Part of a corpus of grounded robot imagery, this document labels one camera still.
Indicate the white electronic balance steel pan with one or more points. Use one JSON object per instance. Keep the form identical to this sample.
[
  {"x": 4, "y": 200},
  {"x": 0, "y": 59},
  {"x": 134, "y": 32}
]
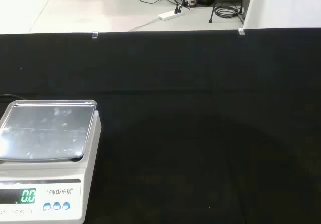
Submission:
[{"x": 47, "y": 158}]

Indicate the clear cloth clip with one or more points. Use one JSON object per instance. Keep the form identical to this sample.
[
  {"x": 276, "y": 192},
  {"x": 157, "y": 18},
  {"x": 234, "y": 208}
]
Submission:
[
  {"x": 95, "y": 34},
  {"x": 241, "y": 31}
]

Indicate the black bench cloth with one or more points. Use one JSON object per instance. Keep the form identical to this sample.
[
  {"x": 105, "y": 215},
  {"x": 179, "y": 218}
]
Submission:
[{"x": 190, "y": 123}]

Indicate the small red white can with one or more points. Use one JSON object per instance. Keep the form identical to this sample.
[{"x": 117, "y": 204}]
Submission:
[{"x": 191, "y": 2}]

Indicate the pale board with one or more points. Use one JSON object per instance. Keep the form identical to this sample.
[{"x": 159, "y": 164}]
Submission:
[{"x": 283, "y": 5}]

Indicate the black tripod leg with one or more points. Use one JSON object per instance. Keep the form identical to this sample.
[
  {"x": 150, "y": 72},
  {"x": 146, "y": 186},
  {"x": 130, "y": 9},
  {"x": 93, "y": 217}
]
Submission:
[{"x": 215, "y": 3}]

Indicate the white power strip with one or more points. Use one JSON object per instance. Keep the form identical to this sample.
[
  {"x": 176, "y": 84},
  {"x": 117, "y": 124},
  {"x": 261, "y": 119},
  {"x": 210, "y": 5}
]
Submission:
[{"x": 170, "y": 14}]

